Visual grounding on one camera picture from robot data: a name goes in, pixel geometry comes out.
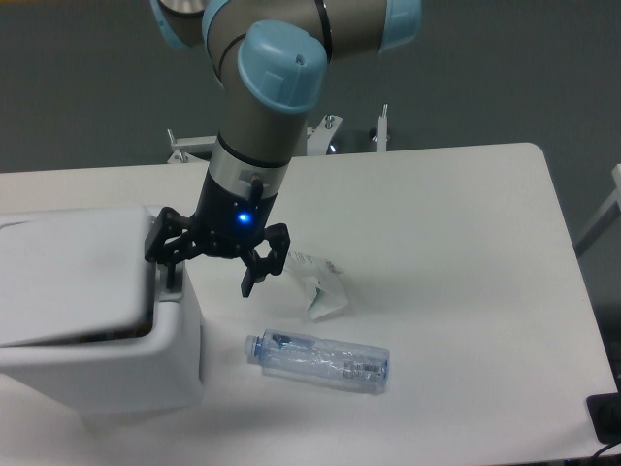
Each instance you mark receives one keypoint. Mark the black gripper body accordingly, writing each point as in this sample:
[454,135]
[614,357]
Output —
[227,225]

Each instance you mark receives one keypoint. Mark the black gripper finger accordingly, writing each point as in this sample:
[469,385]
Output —
[257,267]
[172,238]

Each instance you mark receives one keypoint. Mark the white plastic trash can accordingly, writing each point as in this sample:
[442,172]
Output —
[87,321]

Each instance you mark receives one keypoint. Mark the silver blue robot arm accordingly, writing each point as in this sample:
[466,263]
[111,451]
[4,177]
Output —
[271,59]

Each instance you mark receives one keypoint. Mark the crumpled white paper wrapper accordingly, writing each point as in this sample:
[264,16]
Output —
[325,295]

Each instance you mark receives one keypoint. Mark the clear plastic water bottle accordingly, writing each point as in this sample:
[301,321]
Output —
[335,364]

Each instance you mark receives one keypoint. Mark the black device at table corner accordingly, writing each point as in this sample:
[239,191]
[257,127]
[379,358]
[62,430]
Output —
[604,410]

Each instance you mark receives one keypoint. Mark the white frame at right edge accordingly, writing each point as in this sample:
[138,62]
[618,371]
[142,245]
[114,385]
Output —
[601,219]

